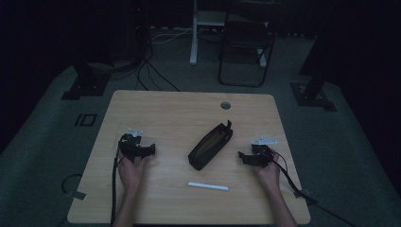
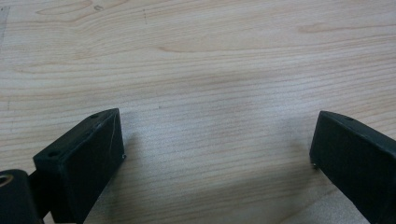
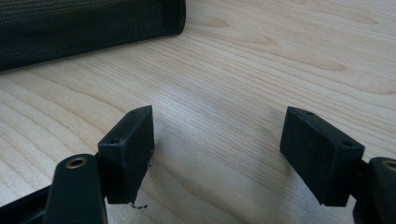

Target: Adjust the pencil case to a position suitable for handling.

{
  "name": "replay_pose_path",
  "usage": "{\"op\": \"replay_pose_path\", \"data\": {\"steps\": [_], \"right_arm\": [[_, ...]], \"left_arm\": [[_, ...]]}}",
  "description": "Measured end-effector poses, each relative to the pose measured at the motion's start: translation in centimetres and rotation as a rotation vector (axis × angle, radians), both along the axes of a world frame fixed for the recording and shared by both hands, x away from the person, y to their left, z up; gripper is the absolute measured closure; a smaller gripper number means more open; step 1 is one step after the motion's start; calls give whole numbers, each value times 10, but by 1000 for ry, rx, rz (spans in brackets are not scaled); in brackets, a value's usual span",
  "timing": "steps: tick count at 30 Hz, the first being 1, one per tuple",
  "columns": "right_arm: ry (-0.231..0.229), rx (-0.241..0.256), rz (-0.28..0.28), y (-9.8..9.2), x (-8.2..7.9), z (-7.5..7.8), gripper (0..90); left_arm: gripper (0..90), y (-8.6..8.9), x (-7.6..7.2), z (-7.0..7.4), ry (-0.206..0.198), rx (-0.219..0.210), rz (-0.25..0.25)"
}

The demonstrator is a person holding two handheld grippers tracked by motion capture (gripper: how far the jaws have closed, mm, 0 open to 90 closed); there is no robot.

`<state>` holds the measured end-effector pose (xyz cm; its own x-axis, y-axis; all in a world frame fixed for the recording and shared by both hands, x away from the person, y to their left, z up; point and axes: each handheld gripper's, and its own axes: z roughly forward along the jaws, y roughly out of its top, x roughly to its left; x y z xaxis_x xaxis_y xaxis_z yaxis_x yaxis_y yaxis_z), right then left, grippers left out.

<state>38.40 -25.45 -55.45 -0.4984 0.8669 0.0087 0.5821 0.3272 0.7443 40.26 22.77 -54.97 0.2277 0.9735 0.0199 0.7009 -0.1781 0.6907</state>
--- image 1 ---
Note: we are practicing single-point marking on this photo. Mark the black stand with base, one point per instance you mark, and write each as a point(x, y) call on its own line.
point(313, 91)
point(86, 83)

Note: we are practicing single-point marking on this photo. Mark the person's left hand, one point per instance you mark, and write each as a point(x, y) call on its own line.
point(131, 175)

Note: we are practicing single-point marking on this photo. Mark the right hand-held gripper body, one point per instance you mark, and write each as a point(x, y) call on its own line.
point(261, 153)

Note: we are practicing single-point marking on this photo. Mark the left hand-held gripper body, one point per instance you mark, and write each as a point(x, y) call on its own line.
point(130, 146)

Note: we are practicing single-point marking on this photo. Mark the grey tape piece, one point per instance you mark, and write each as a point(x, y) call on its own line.
point(302, 193)
point(76, 195)

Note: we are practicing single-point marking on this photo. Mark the white desk frame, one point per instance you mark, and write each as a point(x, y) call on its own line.
point(194, 38)

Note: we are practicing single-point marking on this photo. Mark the black pencil case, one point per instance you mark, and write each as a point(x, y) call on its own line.
point(210, 147)

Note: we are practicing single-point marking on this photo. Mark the dark computer tower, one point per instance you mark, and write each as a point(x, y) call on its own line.
point(138, 28)

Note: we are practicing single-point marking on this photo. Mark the black folding chair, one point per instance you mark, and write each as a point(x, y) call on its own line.
point(247, 38)

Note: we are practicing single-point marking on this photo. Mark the person's right hand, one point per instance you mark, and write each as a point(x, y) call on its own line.
point(270, 176)

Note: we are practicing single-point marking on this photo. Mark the white marker pen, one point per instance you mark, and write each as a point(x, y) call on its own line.
point(208, 186)

